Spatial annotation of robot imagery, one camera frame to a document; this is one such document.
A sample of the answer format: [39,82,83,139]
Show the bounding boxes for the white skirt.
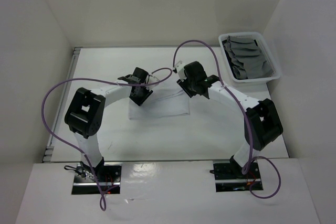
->
[128,79,190,120]

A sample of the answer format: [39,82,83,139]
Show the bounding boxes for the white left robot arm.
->
[65,67,158,182]

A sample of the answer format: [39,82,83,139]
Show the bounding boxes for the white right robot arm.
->
[173,61,284,178]

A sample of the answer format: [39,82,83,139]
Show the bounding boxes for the grey skirts in basket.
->
[222,36,273,80]

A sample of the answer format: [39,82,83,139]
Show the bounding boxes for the white plastic basket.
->
[218,32,280,84]

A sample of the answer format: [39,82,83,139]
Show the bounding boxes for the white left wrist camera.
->
[146,74,160,90]

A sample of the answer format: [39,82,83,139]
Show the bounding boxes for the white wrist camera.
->
[173,61,186,81]
[146,74,160,90]

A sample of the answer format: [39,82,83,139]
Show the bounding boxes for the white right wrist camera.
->
[173,61,186,81]

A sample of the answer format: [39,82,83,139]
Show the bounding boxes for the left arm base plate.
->
[68,162,122,195]

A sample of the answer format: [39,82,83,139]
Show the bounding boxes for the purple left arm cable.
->
[41,68,174,212]

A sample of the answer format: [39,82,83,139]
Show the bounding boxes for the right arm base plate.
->
[209,160,263,193]

